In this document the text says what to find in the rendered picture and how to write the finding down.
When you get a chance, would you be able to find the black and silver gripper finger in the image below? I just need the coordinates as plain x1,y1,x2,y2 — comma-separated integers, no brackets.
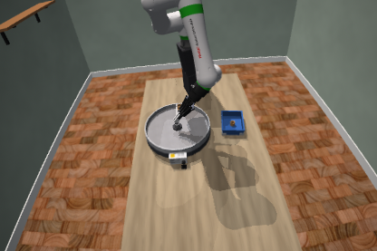
174,101,195,123
173,95,189,120

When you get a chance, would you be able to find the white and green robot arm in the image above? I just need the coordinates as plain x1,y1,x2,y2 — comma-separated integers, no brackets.
141,0,222,98

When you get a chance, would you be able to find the blue open crate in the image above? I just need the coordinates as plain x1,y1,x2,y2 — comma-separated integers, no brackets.
221,111,245,136

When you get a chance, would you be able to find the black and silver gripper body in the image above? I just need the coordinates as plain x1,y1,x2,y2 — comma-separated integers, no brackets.
188,90,202,106

